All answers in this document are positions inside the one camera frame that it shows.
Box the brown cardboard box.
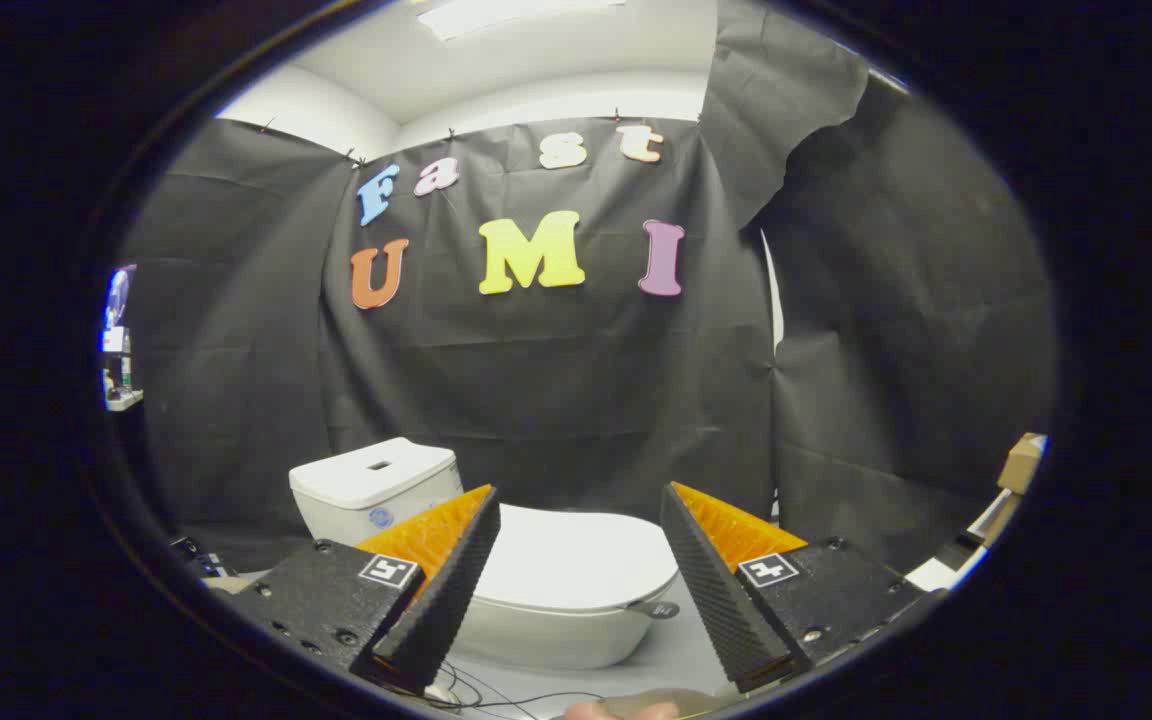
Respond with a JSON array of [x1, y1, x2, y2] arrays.
[[996, 432, 1049, 496]]

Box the black electronic box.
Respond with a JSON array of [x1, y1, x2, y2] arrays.
[[171, 537, 227, 581]]

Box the white flat board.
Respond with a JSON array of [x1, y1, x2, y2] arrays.
[[904, 556, 987, 593]]

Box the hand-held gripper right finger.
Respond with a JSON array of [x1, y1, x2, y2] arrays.
[[660, 481, 947, 695]]

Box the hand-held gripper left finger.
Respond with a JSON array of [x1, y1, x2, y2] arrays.
[[226, 484, 502, 696]]

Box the ceiling light panel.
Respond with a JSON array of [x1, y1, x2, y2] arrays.
[[414, 0, 629, 41]]

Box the black backdrop cloth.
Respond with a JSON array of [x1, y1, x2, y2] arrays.
[[121, 0, 1057, 576]]

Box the white toilet bowl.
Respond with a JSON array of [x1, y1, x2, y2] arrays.
[[454, 575, 677, 671]]

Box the white shelf with bottles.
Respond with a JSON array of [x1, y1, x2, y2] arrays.
[[101, 265, 145, 413]]

